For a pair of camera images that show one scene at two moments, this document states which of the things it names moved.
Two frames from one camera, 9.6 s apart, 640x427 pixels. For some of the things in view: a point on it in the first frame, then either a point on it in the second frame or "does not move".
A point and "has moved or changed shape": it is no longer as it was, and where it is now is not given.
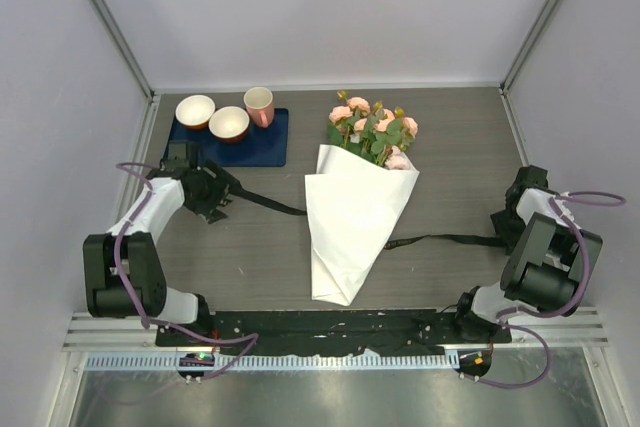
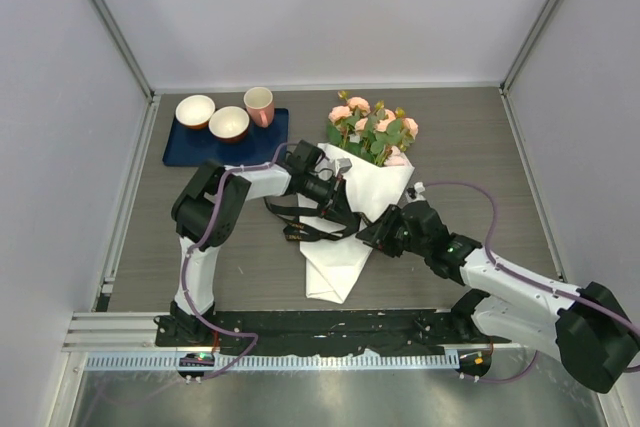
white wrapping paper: x=352 y=205 does not move
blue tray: x=260 y=147 does not move
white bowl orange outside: x=195 y=111 does not move
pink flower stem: x=397 y=159 does not move
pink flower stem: x=401 y=130 does not move
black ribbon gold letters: x=474 y=241 has moved or changed shape
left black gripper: x=207 y=210 → x=340 y=206
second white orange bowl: x=229 y=124 does not move
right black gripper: x=511 y=239 → x=375 y=235
